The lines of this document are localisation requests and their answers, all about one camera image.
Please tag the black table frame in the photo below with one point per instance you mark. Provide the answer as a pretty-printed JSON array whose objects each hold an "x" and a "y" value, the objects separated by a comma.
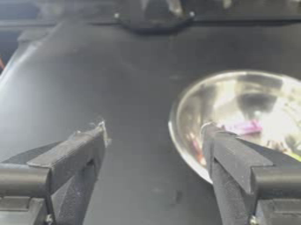
[{"x": 242, "y": 17}]

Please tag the purple candy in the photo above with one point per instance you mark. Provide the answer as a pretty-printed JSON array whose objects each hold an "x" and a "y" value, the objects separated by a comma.
[{"x": 245, "y": 127}]

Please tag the steel bowl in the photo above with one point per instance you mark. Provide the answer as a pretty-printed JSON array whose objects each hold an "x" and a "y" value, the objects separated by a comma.
[{"x": 212, "y": 102}]

